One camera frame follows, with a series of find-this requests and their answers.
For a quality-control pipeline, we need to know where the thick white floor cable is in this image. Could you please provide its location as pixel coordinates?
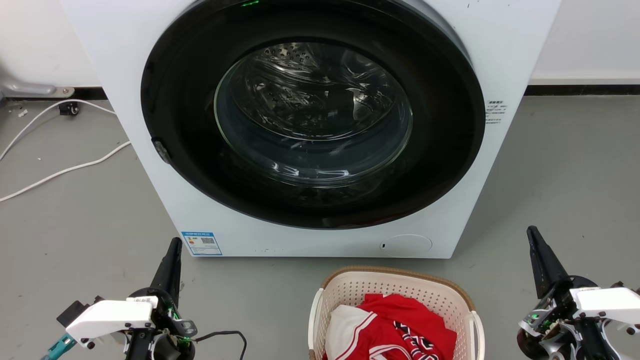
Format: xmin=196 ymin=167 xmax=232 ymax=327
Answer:
xmin=0 ymin=140 xmax=132 ymax=203

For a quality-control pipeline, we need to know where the white plastic laundry basket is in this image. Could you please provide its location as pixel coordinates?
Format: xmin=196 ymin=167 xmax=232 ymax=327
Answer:
xmin=307 ymin=265 xmax=486 ymax=360

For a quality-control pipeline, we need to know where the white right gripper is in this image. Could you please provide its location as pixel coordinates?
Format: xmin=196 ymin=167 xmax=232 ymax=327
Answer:
xmin=517 ymin=225 xmax=640 ymax=360

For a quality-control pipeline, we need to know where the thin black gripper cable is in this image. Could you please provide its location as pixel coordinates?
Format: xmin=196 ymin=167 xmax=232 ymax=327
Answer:
xmin=193 ymin=330 xmax=248 ymax=360

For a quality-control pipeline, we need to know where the round white filter cover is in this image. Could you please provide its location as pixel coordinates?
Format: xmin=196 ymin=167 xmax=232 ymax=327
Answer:
xmin=379 ymin=234 xmax=433 ymax=258

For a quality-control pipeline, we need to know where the black round washer door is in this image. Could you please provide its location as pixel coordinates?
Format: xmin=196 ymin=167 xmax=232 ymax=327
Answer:
xmin=140 ymin=0 xmax=486 ymax=230

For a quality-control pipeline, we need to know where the blue energy label sticker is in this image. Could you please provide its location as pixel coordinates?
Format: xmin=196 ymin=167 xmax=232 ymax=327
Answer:
xmin=181 ymin=231 xmax=223 ymax=257

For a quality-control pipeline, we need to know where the red and white jersey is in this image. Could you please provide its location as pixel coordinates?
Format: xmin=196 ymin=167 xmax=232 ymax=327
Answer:
xmin=322 ymin=293 xmax=458 ymax=360

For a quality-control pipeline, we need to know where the small printed text label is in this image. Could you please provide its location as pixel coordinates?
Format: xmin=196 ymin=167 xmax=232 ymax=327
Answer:
xmin=484 ymin=99 xmax=509 ymax=126

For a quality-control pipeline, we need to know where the white front-load washing machine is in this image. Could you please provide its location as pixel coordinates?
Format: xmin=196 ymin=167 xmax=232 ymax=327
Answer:
xmin=61 ymin=0 xmax=563 ymax=260

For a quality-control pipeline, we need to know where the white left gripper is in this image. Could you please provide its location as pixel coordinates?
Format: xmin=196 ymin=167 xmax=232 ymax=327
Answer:
xmin=65 ymin=238 xmax=198 ymax=360

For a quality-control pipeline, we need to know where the thin white floor cable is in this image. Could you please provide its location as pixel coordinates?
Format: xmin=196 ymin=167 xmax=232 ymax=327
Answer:
xmin=0 ymin=99 xmax=117 ymax=162

